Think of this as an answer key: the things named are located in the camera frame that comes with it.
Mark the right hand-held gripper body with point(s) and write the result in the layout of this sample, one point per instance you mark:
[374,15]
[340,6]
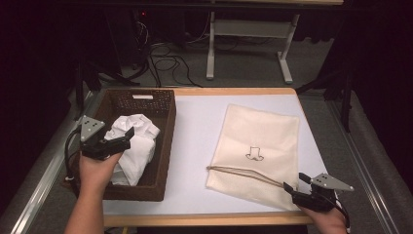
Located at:
[319,195]

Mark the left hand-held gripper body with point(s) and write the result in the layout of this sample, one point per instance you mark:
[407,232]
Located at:
[94,143]

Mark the white shirt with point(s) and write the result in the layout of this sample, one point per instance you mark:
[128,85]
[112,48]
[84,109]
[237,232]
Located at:
[139,152]

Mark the brown woven basket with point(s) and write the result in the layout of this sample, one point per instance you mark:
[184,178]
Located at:
[162,156]

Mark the cream mesh laundry bag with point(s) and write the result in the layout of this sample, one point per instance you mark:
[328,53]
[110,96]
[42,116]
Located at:
[256,130]

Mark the person's right hand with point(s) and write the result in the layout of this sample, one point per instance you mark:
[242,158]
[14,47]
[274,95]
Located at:
[324,221]

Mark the person's left hand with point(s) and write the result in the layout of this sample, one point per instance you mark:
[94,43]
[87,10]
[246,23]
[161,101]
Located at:
[97,172]

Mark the black metal stand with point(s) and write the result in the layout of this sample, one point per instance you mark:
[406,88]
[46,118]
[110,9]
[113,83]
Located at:
[344,91]
[87,78]

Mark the dark device with red light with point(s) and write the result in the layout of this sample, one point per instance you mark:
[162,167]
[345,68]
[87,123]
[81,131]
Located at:
[139,35]

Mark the aluminium rail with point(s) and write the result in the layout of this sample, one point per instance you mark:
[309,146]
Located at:
[48,169]
[367,169]

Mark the white metal desk frame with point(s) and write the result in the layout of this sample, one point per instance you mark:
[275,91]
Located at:
[253,29]

